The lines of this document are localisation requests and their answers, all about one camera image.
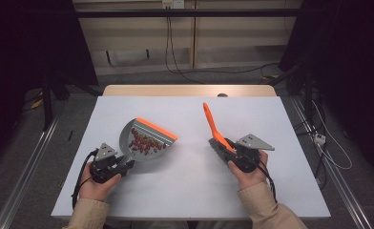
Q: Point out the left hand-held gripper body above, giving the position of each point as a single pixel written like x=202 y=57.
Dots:
x=102 y=168

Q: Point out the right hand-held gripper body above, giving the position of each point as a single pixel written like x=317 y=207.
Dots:
x=247 y=159

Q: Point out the orange brush with grey bristles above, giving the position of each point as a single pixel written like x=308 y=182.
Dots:
x=215 y=130

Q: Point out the grey dustpan with orange edge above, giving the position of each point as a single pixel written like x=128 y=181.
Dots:
x=128 y=136

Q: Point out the red and green beans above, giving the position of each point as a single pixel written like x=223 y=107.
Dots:
x=145 y=143

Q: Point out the person's right hand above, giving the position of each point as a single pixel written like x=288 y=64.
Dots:
x=252 y=179

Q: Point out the person's left hand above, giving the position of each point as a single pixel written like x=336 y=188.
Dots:
x=96 y=191

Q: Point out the white power adapter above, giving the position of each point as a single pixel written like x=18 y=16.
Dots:
x=319 y=138

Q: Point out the light wooden table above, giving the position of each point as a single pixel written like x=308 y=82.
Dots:
x=175 y=90

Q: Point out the black metal stand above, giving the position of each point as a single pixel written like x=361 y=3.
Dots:
x=307 y=95
x=47 y=105

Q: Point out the yellow floor tape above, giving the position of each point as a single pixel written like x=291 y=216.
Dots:
x=36 y=104

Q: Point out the black horizontal metal bar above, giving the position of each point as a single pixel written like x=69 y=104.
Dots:
x=207 y=13

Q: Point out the black curtain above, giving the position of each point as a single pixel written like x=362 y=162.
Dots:
x=350 y=63
x=23 y=47

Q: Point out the aluminium floor rail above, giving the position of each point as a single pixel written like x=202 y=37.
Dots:
x=334 y=171
x=26 y=171

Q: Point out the black wall bracket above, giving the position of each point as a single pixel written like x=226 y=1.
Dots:
x=148 y=53
x=108 y=58

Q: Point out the beige vertical wall strip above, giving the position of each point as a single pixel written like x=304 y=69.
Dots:
x=193 y=38

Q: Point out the white wall socket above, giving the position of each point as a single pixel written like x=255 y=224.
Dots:
x=173 y=4

